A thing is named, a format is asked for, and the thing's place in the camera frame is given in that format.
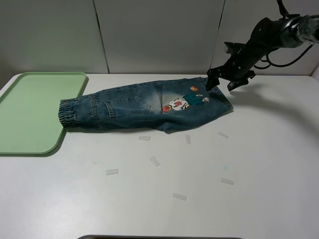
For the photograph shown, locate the clear tape piece upper right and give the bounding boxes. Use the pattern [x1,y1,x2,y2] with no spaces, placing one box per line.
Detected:
[218,132,228,138]

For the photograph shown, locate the clear tape piece left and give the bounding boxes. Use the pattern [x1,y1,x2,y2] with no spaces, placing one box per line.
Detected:
[106,169,119,175]

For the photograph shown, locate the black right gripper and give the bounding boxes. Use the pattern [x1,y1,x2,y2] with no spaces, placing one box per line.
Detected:
[205,50,259,91]

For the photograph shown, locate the clear tape piece centre top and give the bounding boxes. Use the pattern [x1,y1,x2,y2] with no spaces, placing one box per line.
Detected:
[185,135,191,144]

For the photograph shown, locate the light green plastic tray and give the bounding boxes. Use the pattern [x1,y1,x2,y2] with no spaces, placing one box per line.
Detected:
[0,72,88,155]

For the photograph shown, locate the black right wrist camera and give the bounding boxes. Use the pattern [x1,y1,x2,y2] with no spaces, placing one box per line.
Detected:
[224,42,245,55]

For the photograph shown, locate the clear tape piece bottom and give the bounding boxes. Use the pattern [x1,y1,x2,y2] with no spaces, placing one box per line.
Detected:
[172,193,186,201]

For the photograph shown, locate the children's blue denim shorts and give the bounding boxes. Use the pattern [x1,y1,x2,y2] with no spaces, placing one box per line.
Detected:
[58,77,233,133]

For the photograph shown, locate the clear tape piece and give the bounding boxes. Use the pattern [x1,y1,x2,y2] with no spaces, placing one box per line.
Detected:
[139,136,151,141]
[150,156,160,167]
[106,169,119,175]
[218,132,228,138]
[172,193,186,201]
[221,178,234,185]
[185,135,191,144]

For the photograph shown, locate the clear tape piece upper middle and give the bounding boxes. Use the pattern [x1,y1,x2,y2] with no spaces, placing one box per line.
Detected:
[139,136,151,141]

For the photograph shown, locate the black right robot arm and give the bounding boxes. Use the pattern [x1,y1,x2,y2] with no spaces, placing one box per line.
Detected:
[205,14,319,91]

